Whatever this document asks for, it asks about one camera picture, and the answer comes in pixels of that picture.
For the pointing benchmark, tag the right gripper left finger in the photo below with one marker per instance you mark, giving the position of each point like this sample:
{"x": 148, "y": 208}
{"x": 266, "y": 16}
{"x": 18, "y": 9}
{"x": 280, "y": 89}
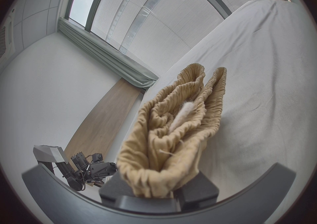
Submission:
{"x": 112, "y": 188}

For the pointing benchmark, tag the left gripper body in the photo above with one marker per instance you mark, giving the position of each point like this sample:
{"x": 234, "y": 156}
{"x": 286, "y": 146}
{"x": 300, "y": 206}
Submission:
{"x": 101, "y": 169}

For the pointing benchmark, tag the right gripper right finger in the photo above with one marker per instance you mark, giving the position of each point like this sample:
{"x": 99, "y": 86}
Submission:
{"x": 200, "y": 189}

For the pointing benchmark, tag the tan garment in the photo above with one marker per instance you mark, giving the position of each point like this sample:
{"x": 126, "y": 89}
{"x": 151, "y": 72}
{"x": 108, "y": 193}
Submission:
{"x": 158, "y": 143}

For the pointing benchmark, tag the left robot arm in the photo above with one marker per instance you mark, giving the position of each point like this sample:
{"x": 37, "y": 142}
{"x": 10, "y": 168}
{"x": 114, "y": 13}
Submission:
{"x": 49, "y": 155}

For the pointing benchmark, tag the bed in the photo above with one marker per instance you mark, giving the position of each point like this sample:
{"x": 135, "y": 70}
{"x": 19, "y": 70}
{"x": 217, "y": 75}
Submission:
{"x": 255, "y": 89}

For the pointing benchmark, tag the grey-green curtain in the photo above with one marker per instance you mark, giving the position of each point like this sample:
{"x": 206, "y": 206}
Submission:
{"x": 106, "y": 54}

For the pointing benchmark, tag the white air vent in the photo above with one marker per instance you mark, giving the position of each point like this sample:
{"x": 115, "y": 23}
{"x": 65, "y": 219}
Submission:
{"x": 6, "y": 37}

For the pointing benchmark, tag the window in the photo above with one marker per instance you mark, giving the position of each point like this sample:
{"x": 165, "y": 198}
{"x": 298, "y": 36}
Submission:
{"x": 158, "y": 15}

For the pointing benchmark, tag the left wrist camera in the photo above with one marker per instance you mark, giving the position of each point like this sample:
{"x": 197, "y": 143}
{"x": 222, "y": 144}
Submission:
{"x": 97, "y": 157}

